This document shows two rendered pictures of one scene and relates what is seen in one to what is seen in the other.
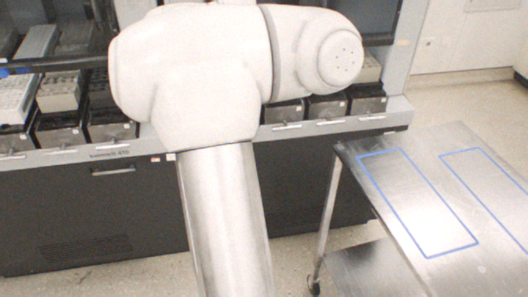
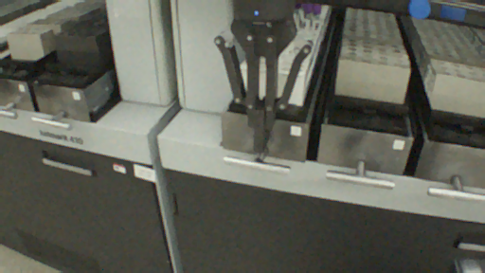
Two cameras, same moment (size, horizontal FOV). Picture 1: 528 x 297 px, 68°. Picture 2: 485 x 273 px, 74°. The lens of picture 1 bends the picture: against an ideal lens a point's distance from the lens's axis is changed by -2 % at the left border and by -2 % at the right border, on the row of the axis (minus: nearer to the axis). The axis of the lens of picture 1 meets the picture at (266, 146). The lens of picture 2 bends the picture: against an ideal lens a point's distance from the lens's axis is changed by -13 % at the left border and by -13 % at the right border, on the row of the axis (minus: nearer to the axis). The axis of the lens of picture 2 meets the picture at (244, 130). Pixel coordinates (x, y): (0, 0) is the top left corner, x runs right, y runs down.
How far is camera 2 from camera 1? 0.78 m
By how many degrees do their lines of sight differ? 25
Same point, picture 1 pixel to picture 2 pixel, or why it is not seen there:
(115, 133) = (63, 103)
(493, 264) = not seen: outside the picture
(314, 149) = (412, 242)
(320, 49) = not seen: outside the picture
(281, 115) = (357, 149)
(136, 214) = (103, 241)
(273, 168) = (322, 252)
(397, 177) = not seen: outside the picture
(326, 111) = (457, 167)
